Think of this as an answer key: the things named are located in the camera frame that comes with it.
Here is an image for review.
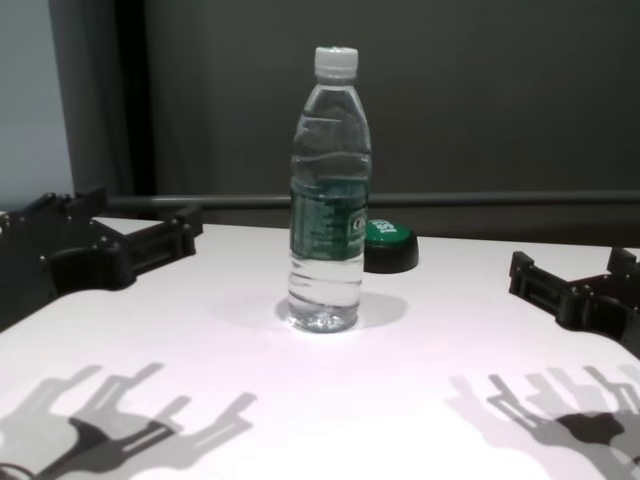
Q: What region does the dark vertical frame post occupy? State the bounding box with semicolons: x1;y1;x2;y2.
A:
113;0;147;197

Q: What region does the thin grey horizontal rail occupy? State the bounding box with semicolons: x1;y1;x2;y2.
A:
104;193;640;212

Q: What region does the clear water bottle green label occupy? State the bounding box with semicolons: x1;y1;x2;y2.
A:
286;45;374;334

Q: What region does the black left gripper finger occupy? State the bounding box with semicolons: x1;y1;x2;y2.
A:
27;186;109;226
117;202;204;282

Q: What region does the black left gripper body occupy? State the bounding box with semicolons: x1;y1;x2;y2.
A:
0;199;137;334

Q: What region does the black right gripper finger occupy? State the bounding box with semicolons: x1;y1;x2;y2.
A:
507;251;576;321
606;247;640;284

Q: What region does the green push button black base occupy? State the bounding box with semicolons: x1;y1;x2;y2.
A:
362;217;421;275

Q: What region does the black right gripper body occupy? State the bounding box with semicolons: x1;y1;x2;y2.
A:
558;272;640;360

